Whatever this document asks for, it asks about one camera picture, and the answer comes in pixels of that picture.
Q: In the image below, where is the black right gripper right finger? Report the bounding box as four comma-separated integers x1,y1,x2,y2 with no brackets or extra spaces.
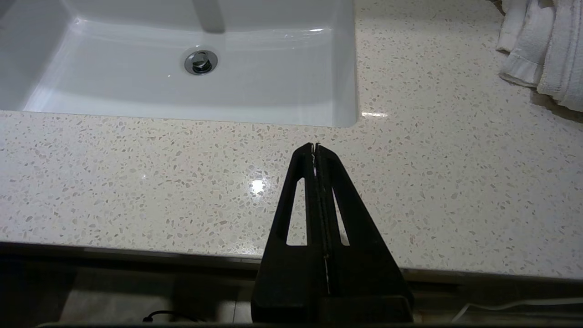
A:
314,142,415,322

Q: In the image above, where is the chrome sink drain stopper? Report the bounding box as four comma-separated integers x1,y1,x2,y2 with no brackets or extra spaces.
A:
184,49,219,76

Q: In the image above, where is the white sink basin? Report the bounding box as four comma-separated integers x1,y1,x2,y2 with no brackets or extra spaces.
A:
0,0,360,128

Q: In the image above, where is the black floor cable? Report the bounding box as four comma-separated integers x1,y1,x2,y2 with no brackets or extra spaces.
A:
142,309,202,324

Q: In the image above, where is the white towel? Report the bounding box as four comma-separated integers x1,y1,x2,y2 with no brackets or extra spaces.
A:
495,0,583,113

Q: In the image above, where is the white floor cable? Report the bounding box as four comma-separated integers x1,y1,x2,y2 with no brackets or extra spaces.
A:
450,297,583,324

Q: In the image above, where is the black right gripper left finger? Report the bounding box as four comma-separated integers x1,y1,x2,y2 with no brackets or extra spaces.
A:
250,142,329,322

